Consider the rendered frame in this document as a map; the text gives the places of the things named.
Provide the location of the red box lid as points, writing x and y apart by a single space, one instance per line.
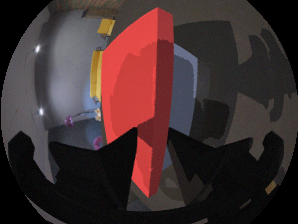
136 86

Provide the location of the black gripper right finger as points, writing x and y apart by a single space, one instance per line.
197 164

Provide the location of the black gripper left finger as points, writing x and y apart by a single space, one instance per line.
112 164

